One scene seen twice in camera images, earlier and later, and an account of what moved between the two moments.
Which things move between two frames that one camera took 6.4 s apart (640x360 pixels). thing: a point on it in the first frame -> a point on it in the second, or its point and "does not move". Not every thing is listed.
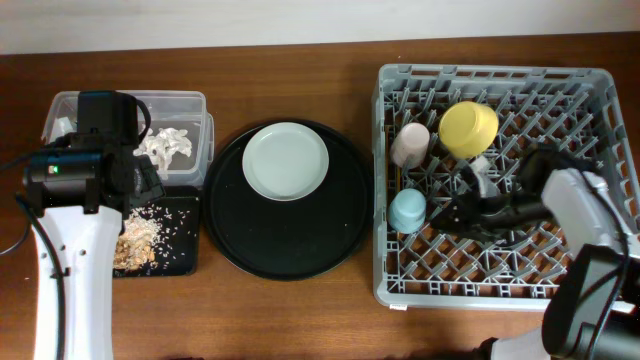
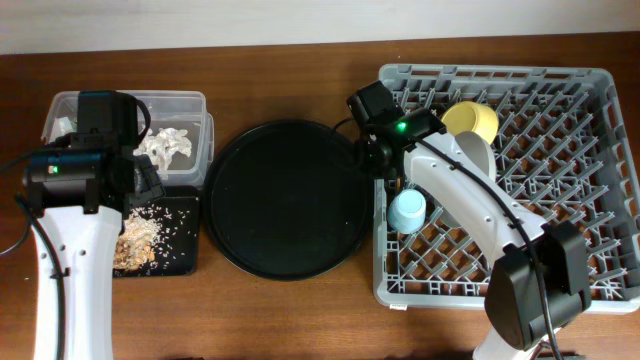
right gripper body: [489, 213] -> [369, 162]
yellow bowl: [468, 129] does not move
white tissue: [161, 145] does not move
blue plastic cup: [407, 211] does not move
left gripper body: [153, 187] does not move
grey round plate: [284, 161] -> [480, 150]
